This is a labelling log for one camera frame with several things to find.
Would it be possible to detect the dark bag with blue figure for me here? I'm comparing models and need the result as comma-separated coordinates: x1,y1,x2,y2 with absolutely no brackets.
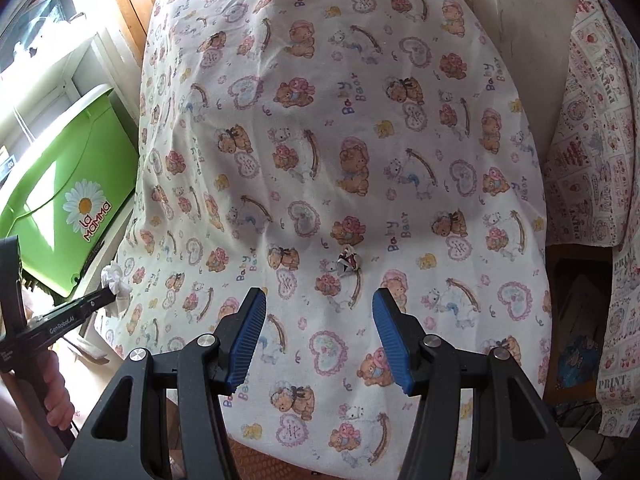
547,260,613,401

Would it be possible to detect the white object with drawings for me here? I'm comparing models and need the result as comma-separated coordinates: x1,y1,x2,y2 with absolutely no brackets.
567,430,603,480

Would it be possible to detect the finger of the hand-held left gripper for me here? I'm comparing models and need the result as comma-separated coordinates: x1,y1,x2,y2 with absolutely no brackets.
72,285,118,326

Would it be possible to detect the small foil wrapper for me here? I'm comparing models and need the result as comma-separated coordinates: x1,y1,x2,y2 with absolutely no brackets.
336,245,362,277

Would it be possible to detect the person's left hand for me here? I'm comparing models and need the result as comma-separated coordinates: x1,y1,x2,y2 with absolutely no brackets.
41,349,75,428

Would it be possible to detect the bear printed white cloth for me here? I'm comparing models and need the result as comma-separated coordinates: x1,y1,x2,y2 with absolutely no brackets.
95,0,551,466

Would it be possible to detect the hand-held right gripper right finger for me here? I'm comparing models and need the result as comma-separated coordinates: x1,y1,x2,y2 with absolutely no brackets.
372,287,573,480

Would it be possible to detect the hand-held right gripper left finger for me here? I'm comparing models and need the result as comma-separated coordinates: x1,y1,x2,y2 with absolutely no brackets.
60,287,267,480

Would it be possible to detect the patchwork printed cloth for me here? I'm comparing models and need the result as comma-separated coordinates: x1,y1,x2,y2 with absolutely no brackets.
542,0,640,438

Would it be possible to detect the white window frame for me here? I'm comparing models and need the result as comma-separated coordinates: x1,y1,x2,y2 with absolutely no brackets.
0,0,141,126

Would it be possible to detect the black cable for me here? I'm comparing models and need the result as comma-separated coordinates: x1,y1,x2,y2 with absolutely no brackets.
550,400,606,436

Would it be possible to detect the green plastic box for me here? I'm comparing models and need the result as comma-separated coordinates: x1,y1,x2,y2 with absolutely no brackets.
0,85,138,298

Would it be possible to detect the white tissue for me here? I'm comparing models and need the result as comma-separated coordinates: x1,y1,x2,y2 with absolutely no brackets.
100,262,132,318

